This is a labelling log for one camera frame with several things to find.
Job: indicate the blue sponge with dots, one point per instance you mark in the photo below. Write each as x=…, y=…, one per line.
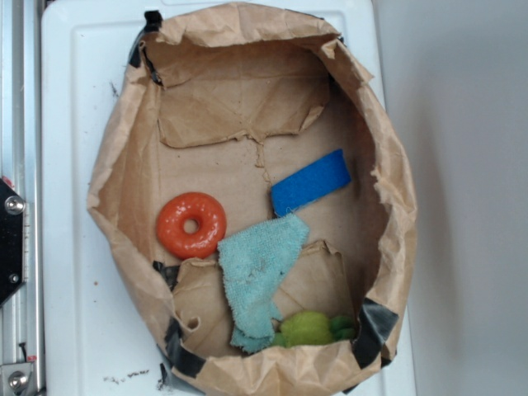
x=310, y=183

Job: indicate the brown paper bag bin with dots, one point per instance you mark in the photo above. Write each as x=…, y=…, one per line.
x=229, y=100

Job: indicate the light blue terry cloth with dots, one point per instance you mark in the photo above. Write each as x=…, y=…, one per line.
x=254, y=263

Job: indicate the green plush toy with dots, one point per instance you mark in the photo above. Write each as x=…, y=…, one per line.
x=311, y=328

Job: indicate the white plastic tray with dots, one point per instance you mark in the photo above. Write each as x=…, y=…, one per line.
x=95, y=341

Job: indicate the orange ring toy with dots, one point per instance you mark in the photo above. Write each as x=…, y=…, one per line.
x=191, y=225

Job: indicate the black metal bracket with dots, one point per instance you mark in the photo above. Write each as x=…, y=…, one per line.
x=12, y=240

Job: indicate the aluminium frame rail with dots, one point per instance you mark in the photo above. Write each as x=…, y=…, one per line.
x=22, y=317

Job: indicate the silver corner bracket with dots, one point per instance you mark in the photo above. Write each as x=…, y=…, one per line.
x=16, y=379

